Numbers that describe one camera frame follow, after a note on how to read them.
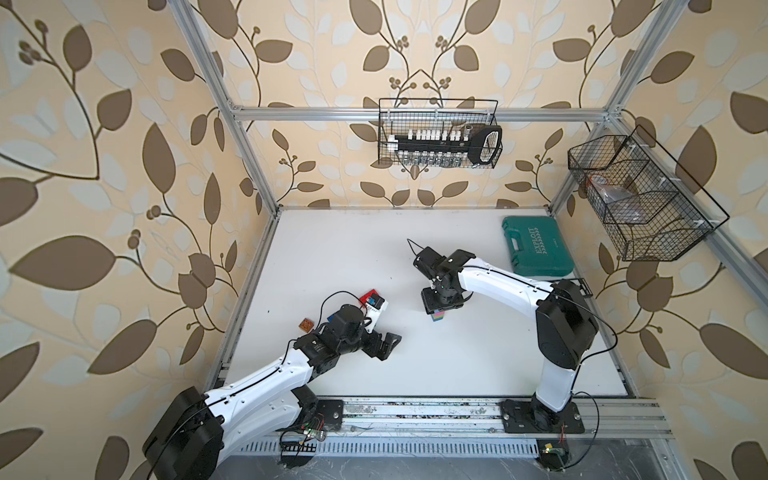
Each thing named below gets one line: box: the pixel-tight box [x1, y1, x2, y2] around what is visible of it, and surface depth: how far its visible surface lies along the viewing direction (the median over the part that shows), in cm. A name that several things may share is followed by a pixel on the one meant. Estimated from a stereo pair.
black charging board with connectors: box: [579, 277, 594, 297], surface depth 98 cm
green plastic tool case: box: [502, 216, 574, 276], surface depth 104 cm
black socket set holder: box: [388, 125, 503, 165], surface depth 86 cm
